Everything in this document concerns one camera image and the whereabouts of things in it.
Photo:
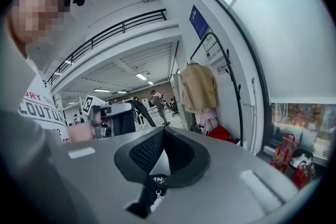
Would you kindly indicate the white wall switch panel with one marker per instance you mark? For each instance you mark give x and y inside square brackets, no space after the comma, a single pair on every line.
[214,53]

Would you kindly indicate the black office chair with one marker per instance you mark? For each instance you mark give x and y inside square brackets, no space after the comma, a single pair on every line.
[175,108]

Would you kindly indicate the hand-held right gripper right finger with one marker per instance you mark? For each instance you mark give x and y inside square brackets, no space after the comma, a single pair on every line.
[186,162]

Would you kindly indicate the white wall notice board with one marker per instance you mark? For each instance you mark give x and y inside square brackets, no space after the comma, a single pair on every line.
[210,43]

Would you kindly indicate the black garment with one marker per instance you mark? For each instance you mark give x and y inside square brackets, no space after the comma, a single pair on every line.
[143,111]

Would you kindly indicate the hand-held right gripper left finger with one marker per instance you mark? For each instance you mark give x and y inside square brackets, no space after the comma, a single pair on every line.
[139,157]

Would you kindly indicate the person's left forearm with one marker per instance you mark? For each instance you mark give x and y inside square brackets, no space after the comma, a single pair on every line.
[81,132]

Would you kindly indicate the blue wall sign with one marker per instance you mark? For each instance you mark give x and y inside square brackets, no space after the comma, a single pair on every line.
[198,21]

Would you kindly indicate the person's white printed shirt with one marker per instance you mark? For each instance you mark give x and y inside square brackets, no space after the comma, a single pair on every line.
[43,110]

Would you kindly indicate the red gift bag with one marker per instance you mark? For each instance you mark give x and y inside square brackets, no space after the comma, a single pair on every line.
[284,152]

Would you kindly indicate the long ceiling light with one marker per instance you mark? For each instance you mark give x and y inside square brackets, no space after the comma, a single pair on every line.
[141,76]
[102,90]

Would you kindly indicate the black balcony railing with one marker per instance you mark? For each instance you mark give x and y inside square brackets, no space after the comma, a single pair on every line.
[105,34]

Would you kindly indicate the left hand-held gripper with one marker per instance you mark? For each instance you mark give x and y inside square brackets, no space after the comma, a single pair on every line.
[119,118]

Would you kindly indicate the black waste bin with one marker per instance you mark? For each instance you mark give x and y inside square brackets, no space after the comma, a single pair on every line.
[302,156]

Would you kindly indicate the person's head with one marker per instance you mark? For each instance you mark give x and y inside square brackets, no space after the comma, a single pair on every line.
[36,10]

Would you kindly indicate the black metal coat rack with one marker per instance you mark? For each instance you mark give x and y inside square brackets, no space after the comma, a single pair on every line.
[237,102]

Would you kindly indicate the person's grey jacket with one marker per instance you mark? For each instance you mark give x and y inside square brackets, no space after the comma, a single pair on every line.
[29,160]

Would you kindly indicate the pink garment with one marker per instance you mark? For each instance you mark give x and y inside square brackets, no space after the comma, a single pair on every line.
[208,120]

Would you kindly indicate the beige coat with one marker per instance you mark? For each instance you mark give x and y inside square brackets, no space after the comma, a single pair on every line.
[198,87]

